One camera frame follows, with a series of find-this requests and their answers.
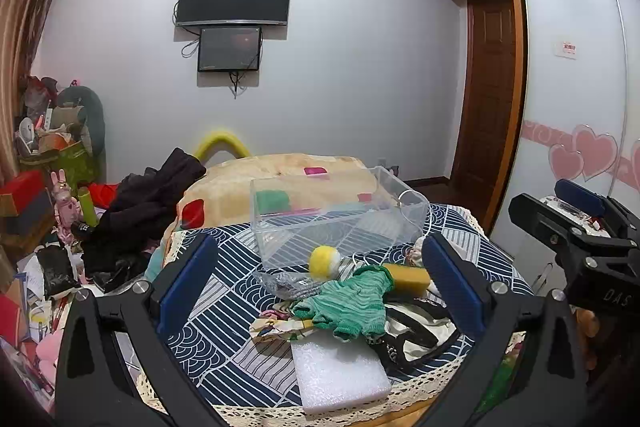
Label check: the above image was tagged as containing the white cord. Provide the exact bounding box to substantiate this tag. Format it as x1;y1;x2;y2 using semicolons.
345;191;434;268

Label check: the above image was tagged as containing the green cardboard box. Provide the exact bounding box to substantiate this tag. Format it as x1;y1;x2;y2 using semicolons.
20;142;98;188

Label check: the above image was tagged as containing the silver mesh cloth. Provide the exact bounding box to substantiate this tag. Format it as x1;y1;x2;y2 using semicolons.
252;269;326;303

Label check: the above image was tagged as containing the floral patterned cloth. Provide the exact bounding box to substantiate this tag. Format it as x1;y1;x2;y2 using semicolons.
250;304;316;344

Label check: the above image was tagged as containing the red box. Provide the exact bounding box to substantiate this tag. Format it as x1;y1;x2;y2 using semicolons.
0;170;47;215

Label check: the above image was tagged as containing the black plastic bag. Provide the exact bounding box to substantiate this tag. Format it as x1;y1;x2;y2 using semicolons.
36;246;80;300

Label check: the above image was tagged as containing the yellow foam tube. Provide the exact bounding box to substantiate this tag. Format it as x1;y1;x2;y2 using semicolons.
192;130;251;162

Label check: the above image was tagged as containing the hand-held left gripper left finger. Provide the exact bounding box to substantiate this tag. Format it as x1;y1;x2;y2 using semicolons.
54;233;231;427

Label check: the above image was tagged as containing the yellow patchwork blanket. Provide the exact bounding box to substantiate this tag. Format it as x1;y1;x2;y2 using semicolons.
162;153;396;253

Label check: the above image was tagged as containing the white foam block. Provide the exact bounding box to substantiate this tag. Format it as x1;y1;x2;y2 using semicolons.
290;332;393;415

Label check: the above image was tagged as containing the blue patterned lace-trim tablecloth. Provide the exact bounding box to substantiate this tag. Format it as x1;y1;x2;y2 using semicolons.
135;202;536;427

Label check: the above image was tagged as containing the white heart-print sliding wardrobe door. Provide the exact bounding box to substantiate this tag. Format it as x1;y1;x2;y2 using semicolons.
490;0;640;258

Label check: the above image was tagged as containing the yellow sponge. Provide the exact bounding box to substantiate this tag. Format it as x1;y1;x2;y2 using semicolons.
382;263;432;296

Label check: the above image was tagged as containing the brown wooden door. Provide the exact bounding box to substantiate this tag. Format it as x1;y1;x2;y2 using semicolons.
452;0;518;218

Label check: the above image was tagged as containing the pink bunny toy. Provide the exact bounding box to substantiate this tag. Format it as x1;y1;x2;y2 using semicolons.
50;169;81;240

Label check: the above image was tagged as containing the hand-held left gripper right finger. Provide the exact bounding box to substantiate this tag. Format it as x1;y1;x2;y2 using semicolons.
414;233;590;427

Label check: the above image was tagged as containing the clear plastic box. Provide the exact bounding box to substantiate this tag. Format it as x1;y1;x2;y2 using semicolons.
250;165;430;269

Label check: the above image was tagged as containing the cream cloth with black straps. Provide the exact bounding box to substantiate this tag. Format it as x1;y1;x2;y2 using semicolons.
370;299;473;369

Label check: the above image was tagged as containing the green knitted cloth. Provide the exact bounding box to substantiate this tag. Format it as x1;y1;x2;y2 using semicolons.
292;266;396;342

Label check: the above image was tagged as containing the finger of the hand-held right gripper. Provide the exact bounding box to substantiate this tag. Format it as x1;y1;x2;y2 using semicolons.
509;193;640;259
554;179;640;242

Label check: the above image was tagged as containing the small white soft toy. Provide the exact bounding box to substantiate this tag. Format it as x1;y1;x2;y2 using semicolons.
404;244;426;269

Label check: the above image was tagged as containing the pile of black clothes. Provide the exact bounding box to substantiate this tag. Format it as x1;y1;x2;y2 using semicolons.
82;148;207;282

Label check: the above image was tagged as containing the brown curtain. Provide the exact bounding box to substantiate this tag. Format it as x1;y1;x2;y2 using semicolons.
0;0;81;188

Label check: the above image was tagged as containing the small black wall monitor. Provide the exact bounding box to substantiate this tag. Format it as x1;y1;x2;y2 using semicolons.
197;26;263;73

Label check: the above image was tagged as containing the yellow fuzzy ball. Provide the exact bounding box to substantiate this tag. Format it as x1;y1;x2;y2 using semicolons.
308;245;343;279

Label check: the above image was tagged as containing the green tube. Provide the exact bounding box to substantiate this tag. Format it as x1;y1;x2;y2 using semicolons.
76;188;98;228

